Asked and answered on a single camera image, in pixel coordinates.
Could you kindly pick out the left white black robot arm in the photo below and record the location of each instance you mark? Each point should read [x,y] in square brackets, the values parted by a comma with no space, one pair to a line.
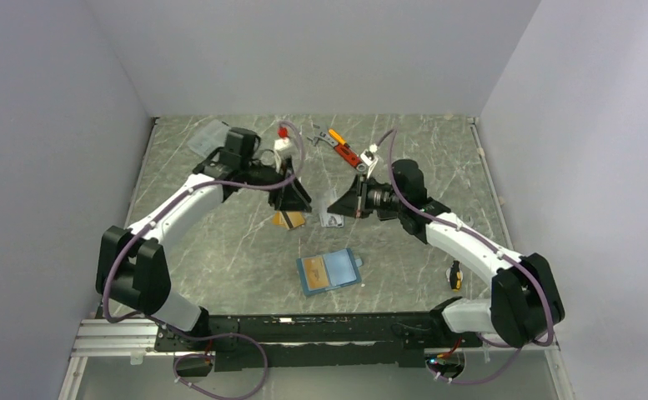
[133,276]

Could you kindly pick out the silver grey card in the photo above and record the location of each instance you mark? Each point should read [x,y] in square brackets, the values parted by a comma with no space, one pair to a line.
[326,218]

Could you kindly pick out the red adjustable wrench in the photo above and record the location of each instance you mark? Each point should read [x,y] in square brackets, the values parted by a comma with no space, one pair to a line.
[320,135]

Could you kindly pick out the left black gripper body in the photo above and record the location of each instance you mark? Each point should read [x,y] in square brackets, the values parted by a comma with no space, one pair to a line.
[270,176]

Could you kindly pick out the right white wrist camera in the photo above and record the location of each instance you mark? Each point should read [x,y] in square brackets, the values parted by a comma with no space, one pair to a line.
[370,159]

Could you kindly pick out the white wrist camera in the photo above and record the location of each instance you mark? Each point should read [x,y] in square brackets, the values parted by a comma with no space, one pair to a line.
[283,147]
[370,159]

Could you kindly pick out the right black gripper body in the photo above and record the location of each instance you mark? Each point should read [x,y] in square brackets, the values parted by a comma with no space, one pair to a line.
[369,197]

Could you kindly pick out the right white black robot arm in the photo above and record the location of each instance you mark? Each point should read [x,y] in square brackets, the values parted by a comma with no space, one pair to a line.
[524,304]

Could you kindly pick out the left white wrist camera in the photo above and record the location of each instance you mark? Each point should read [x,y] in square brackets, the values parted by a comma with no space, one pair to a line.
[283,147]

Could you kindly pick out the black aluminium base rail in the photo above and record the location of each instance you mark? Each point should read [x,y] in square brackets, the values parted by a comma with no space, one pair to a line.
[236,342]

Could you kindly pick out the yellow black small tool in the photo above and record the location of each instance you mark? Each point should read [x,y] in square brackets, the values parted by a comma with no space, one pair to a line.
[455,276]

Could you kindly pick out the orange credit cards stack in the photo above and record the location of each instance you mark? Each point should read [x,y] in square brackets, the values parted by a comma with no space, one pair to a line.
[288,220]

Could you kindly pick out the blue card holder wallet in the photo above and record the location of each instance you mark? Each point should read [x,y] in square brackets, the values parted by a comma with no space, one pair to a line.
[342,267]

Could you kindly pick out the single orange credit card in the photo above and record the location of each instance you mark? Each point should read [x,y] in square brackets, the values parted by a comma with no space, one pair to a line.
[314,273]

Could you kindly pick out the clear plastic organizer box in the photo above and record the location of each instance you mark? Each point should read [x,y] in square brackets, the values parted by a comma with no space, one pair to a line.
[208,137]

